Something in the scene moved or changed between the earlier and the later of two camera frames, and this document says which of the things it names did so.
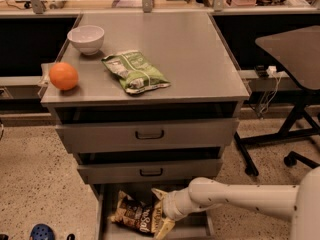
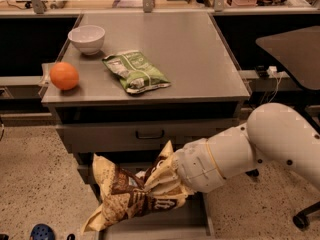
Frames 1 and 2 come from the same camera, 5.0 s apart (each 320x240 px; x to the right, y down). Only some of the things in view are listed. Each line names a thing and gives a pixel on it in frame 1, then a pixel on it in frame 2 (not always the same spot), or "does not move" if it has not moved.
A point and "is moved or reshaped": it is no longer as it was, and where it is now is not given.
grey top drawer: [150, 126] does not move
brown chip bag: [144, 216] is moved or reshaped
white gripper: [169, 205] -> [194, 165]
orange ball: [63, 76] does not move
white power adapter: [271, 69] does not move
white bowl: [87, 39] does not move
